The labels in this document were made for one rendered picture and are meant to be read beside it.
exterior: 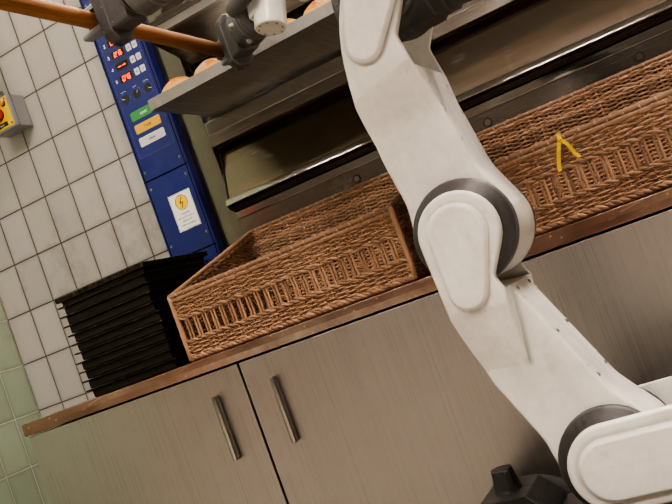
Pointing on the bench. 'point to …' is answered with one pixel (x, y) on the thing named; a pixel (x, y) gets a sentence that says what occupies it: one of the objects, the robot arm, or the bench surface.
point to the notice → (184, 210)
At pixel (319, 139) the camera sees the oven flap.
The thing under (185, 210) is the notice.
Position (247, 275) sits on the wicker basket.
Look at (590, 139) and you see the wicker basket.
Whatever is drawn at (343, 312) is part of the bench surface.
